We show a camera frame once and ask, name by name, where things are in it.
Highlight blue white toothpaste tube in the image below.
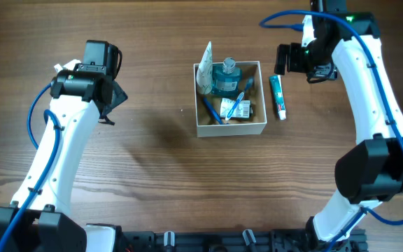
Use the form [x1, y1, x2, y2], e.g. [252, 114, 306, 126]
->
[269, 75, 286, 120]

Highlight blue white toothbrush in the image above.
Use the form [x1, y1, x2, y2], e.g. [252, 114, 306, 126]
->
[225, 77, 255, 120]

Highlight green white soap pack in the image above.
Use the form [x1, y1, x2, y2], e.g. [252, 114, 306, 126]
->
[220, 98, 253, 120]

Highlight blue mouthwash bottle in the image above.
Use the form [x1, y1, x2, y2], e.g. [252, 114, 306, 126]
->
[212, 57, 242, 97]

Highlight white leaf-print tube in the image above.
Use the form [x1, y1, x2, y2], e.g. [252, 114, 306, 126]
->
[196, 41, 213, 95]

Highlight blue disposable razor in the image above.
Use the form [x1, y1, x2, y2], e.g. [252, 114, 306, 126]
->
[202, 97, 223, 125]

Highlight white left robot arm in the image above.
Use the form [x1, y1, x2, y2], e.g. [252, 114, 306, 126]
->
[0, 40, 128, 251]

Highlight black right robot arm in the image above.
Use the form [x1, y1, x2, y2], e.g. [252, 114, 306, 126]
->
[274, 1, 403, 251]

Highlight white open box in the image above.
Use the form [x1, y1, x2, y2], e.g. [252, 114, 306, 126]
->
[193, 61, 267, 138]

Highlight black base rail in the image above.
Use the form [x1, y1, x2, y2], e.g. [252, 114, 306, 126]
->
[85, 223, 369, 252]

